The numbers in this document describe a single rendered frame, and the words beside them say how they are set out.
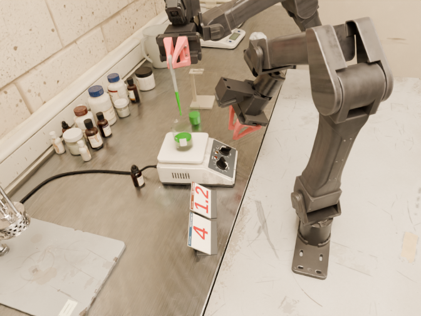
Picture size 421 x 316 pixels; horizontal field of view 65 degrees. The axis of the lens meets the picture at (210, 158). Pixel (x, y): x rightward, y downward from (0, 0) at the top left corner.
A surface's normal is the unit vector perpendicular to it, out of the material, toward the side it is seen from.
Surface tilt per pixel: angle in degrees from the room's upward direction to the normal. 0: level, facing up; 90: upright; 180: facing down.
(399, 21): 90
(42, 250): 0
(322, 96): 90
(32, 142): 90
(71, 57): 90
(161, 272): 0
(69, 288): 0
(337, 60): 41
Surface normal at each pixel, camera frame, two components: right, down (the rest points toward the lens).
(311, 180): -0.92, 0.13
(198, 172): -0.13, 0.66
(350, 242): -0.08, -0.75
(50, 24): 0.94, 0.15
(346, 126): 0.29, 0.71
